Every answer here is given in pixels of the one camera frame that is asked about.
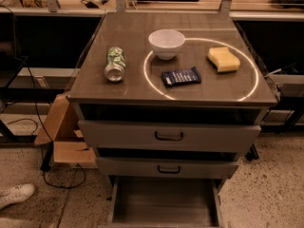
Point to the grey bottom drawer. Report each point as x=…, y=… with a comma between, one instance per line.
x=139, y=202

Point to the grey drawer cabinet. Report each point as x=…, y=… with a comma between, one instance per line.
x=239, y=97

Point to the green soda can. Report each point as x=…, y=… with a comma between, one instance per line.
x=115, y=64

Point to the white ceramic bowl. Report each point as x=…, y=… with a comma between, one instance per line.
x=166, y=43

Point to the grey top drawer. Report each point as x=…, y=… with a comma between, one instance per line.
x=169, y=136

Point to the grey drawer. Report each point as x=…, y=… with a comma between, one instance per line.
x=168, y=164
x=169, y=136
x=139, y=202

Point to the grey middle drawer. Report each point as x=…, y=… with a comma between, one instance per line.
x=168, y=164

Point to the brown cardboard box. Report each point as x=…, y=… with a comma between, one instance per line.
x=62, y=136

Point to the white sneaker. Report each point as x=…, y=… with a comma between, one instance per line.
x=16, y=194

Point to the yellow sponge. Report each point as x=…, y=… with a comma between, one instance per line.
x=223, y=59

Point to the dark blue snack packet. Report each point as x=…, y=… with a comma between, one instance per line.
x=181, y=77

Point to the background workbench shelf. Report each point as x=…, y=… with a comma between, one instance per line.
x=237, y=9

